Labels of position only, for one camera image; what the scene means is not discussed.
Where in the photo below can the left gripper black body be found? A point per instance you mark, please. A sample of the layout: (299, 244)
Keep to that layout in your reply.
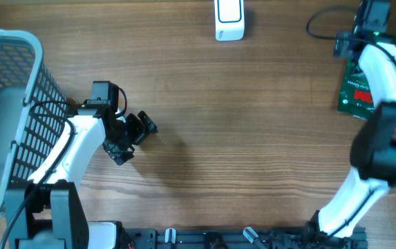
(128, 132)

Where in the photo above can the green 3M gloves packet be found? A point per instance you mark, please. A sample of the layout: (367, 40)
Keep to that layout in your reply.
(354, 96)

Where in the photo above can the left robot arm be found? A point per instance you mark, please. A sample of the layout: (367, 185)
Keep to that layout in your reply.
(45, 211)

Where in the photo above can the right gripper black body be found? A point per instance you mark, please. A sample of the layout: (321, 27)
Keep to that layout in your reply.
(342, 44)

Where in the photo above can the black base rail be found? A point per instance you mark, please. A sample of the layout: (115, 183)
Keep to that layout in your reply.
(247, 238)

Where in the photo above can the grey mesh shopping basket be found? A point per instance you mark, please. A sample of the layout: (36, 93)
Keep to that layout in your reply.
(11, 121)

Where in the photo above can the white barcode scanner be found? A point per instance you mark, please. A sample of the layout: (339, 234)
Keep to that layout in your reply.
(229, 20)

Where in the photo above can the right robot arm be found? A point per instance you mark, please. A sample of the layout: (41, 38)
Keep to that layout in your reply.
(373, 152)

